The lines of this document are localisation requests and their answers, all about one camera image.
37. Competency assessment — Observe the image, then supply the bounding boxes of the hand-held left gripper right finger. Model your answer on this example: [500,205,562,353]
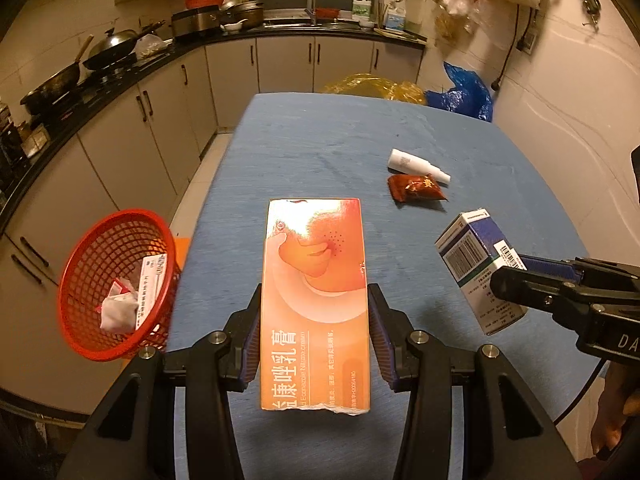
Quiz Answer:
[367,282,581,480]

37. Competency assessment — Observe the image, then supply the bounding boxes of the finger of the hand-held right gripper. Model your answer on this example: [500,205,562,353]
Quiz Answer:
[490,265,597,330]
[520,254,583,282]

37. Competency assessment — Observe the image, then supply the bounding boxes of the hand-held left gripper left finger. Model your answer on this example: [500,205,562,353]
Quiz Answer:
[65,282,263,480]

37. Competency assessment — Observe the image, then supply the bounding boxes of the blue white medicine box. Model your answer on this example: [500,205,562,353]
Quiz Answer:
[434,208,528,336]

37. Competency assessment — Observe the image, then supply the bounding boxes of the orange medicine box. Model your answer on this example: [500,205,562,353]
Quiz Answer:
[259,198,372,417]

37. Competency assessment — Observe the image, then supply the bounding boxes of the long white printed box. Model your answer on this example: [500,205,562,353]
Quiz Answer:
[134,255,168,331]

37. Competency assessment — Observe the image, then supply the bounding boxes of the white tissue ball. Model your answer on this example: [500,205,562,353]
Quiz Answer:
[98,290,140,333]

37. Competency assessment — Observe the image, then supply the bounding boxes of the red plastic mesh basket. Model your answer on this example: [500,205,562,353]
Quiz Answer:
[57,208,182,362]

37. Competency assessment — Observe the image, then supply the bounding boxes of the person's right hand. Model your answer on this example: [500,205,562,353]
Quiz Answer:
[590,362,640,461]

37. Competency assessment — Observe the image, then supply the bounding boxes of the red snack packet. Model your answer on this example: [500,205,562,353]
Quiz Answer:
[387,173,448,205]

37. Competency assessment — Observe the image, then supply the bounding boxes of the white tube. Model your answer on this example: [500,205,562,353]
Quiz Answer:
[387,148,451,187]

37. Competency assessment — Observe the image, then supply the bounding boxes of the blue plastic bag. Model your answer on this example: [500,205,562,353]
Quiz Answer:
[425,61,493,122]

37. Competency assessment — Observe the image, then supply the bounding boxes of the blue tablecloth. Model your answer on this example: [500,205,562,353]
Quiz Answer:
[165,92,608,480]

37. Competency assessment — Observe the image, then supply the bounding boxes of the yellow plastic bag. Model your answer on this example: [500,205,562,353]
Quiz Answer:
[322,74,428,106]

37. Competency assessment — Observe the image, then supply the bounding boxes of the grey kitchen base cabinets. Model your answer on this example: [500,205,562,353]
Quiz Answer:
[0,35,426,416]

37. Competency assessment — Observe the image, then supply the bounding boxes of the hanging plastic bags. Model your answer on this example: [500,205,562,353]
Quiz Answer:
[432,0,488,45]

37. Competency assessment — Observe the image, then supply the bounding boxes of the black kitchen countertop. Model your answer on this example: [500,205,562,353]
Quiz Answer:
[0,17,428,221]

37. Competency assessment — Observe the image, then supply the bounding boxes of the gas stove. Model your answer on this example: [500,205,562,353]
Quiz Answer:
[30,57,138,111]

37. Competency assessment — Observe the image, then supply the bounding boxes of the dark sauce bottles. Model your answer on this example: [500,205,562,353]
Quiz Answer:
[0,102,28,173]

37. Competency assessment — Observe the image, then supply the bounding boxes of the white plastic bag on counter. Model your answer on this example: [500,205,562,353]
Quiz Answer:
[135,35,168,59]

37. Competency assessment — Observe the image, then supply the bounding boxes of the black pan with silver lid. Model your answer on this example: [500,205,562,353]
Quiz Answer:
[82,20,166,72]

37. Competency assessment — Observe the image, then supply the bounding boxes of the rectangular steel cooker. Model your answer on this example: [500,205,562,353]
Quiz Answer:
[171,5,221,39]

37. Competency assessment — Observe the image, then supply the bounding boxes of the brown pot with lid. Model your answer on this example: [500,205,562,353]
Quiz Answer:
[220,0,265,28]

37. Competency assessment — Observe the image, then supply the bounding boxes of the wall socket with black cable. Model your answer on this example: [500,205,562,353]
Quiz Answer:
[491,5,537,92]

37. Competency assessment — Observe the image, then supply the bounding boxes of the steel wok with wooden handle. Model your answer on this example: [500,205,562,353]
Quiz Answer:
[20,35,96,115]

